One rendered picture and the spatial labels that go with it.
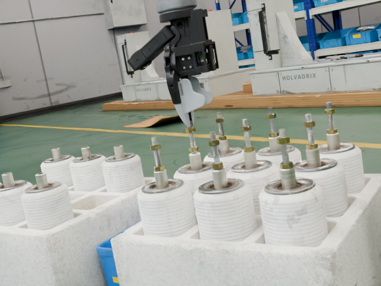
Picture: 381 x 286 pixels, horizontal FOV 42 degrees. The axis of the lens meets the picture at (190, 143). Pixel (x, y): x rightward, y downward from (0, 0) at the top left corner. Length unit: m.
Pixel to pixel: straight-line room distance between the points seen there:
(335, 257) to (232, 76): 3.79
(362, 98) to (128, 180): 2.15
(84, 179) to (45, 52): 6.21
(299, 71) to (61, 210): 2.66
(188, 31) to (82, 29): 6.80
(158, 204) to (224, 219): 0.12
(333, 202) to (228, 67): 3.63
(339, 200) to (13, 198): 0.67
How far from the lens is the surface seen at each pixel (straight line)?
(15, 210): 1.14
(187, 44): 0.93
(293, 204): 0.73
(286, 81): 3.62
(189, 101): 0.93
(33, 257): 1.05
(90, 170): 1.28
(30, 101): 7.33
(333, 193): 0.84
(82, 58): 7.65
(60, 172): 1.37
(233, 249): 0.76
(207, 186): 0.83
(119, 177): 1.20
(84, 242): 1.07
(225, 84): 4.38
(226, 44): 4.43
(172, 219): 0.85
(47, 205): 1.05
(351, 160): 0.95
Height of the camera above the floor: 0.47
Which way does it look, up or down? 10 degrees down
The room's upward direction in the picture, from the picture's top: 10 degrees counter-clockwise
